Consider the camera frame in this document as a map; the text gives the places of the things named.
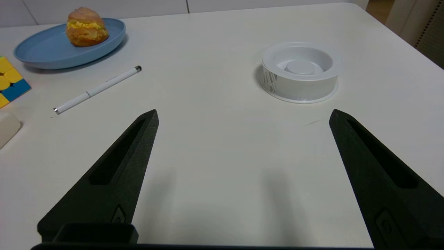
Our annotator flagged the white pen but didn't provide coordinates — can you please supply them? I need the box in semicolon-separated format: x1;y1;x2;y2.
53;66;142;115

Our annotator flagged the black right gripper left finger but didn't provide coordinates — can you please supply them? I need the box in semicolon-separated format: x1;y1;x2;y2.
37;109;160;242

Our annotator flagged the cream puff toy pastry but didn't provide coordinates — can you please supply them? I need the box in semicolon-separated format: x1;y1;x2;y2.
66;7;110;47

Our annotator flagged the white soap bar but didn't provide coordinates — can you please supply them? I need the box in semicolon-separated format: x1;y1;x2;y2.
0;111;22;150

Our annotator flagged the multicolour puzzle cube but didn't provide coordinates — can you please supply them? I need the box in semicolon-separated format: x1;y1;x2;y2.
0;56;32;109

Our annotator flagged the white round plastic container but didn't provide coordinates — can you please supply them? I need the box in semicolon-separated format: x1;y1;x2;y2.
261;42;344;104

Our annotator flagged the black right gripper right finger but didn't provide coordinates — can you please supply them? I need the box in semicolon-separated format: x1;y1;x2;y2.
329;109;444;250

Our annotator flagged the blue plate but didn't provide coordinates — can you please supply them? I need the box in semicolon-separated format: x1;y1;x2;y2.
14;18;126;69

